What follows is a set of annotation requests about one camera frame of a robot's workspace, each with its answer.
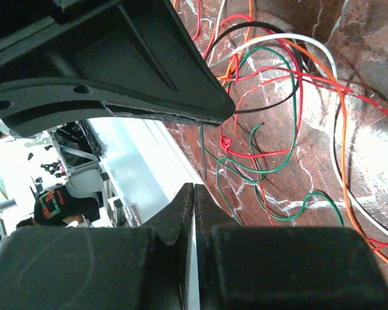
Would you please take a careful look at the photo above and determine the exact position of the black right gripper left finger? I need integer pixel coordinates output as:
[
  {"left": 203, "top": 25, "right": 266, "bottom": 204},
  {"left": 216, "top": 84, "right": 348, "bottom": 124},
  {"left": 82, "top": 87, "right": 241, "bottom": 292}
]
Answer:
[{"left": 0, "top": 183, "right": 193, "bottom": 309}]

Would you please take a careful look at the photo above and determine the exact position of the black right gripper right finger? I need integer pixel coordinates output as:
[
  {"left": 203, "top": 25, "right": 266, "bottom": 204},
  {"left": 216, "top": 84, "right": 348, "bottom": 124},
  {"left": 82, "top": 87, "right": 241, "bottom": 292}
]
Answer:
[{"left": 193, "top": 185, "right": 388, "bottom": 309}]

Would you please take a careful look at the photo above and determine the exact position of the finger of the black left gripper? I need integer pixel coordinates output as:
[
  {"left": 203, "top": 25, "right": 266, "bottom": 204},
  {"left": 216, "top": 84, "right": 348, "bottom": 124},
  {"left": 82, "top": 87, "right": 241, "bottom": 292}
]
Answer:
[{"left": 0, "top": 1, "right": 235, "bottom": 137}]

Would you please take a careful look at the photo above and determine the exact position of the red wire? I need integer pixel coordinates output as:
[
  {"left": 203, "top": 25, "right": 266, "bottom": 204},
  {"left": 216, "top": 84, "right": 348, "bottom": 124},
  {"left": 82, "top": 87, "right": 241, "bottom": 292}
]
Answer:
[{"left": 195, "top": 0, "right": 388, "bottom": 252}]

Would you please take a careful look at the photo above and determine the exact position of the black zip tie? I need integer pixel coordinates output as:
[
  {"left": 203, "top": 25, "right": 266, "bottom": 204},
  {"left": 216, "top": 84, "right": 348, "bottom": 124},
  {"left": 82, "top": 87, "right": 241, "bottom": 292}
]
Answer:
[{"left": 199, "top": 21, "right": 303, "bottom": 178}]

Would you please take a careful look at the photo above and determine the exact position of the orange wire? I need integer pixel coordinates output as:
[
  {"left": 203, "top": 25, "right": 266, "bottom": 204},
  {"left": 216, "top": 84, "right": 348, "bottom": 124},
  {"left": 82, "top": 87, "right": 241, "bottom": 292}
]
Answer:
[{"left": 219, "top": 0, "right": 388, "bottom": 272}]

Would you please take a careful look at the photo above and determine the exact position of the person in black shirt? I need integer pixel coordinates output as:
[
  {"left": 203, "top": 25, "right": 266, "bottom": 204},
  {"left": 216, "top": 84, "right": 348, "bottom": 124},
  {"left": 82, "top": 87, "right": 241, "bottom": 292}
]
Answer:
[{"left": 16, "top": 185, "right": 100, "bottom": 229}]

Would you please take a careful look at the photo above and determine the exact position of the green wire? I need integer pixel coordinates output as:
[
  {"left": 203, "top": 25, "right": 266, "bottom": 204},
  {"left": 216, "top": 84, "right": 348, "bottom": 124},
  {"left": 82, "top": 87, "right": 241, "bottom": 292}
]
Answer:
[{"left": 215, "top": 46, "right": 345, "bottom": 227}]

